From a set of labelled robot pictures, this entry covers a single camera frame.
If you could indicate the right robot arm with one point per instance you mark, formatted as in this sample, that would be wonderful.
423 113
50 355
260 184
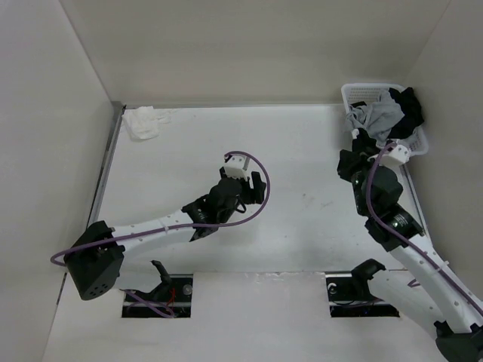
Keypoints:
437 300

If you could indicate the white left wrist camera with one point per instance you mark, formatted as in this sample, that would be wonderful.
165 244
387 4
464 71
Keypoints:
236 167

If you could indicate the white plastic laundry basket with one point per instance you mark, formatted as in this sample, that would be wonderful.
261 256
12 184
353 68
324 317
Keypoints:
381 113

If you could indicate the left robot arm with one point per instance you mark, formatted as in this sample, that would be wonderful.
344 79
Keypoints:
103 257

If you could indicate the grey tank top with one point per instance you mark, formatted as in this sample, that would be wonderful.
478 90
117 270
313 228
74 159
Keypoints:
377 119

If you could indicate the aluminium table edge rail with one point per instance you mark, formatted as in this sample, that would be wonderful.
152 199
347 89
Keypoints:
116 122

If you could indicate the black tank top pile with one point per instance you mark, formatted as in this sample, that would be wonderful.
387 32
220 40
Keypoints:
407 111

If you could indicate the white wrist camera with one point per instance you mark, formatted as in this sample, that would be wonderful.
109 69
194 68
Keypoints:
397 156
236 167

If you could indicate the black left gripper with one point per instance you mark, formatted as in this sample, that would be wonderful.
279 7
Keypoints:
258 188

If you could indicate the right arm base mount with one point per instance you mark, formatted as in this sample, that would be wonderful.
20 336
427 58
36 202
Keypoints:
349 295

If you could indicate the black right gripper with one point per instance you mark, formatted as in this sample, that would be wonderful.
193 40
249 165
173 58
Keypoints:
349 160

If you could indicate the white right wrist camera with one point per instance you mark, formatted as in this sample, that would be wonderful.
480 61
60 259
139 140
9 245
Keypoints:
397 156

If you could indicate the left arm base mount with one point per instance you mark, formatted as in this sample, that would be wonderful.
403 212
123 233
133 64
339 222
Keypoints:
170 297

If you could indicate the folded white tank top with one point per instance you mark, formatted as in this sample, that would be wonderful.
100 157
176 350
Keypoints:
145 122

